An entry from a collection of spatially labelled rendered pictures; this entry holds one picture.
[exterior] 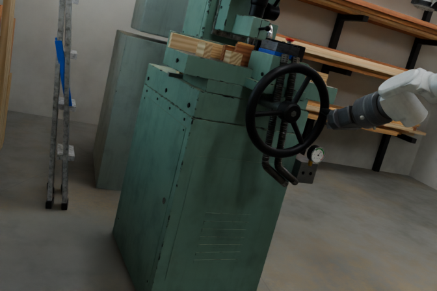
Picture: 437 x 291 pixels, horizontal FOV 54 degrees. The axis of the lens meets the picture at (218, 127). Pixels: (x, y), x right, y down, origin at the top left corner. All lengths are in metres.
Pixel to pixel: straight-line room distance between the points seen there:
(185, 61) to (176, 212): 0.50
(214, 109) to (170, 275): 0.60
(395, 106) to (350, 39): 3.49
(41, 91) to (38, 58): 0.27
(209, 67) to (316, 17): 3.11
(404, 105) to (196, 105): 0.60
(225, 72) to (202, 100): 0.11
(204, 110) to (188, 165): 0.19
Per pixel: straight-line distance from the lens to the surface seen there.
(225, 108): 1.37
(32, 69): 3.83
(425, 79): 1.08
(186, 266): 1.56
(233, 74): 1.36
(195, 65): 1.30
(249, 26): 1.51
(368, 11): 4.09
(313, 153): 1.54
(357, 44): 4.65
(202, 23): 1.69
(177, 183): 1.40
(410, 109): 1.13
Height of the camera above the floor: 0.96
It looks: 11 degrees down
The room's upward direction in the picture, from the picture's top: 14 degrees clockwise
